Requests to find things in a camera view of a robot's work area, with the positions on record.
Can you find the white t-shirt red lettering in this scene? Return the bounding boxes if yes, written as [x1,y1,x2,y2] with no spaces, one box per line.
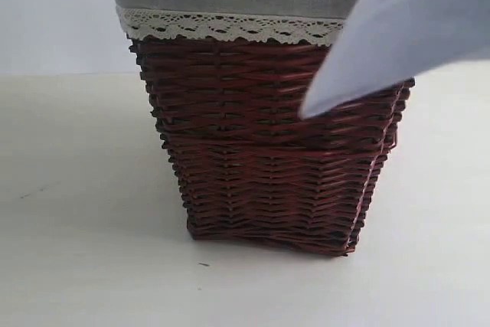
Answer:
[299,0,489,118]

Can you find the dark red wicker basket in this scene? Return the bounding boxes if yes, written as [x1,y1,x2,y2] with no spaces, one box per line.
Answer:
[130,37,415,257]

